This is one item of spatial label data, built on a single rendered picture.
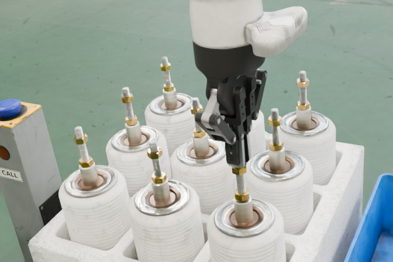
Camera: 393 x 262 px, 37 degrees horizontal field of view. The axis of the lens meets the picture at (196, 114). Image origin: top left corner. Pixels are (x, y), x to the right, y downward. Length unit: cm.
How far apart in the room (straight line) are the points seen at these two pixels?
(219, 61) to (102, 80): 119
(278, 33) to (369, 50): 125
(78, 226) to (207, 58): 36
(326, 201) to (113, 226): 31
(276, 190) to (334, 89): 81
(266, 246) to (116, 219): 23
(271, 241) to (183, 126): 33
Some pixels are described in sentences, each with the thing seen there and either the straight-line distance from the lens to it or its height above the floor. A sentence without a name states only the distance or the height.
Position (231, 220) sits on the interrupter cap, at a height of 25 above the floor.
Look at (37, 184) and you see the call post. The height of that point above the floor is 20.
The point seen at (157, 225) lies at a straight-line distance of 76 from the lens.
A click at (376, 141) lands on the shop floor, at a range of 135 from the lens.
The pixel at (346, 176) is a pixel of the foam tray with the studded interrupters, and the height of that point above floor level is 18.
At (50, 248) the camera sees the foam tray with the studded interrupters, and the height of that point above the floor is 18.
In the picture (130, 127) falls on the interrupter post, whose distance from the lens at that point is 90.
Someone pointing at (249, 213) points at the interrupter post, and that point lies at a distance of 72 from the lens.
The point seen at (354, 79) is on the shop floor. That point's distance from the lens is 162.
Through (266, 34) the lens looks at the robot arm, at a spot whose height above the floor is 52.
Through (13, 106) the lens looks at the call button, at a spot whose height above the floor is 33.
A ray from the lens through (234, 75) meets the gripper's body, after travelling 59.
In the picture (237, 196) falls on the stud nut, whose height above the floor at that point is 29.
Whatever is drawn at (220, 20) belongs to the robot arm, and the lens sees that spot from 57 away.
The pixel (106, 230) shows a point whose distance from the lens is 84.
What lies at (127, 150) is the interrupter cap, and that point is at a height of 25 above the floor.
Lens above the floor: 72
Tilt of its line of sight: 29 degrees down
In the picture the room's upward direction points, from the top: 7 degrees counter-clockwise
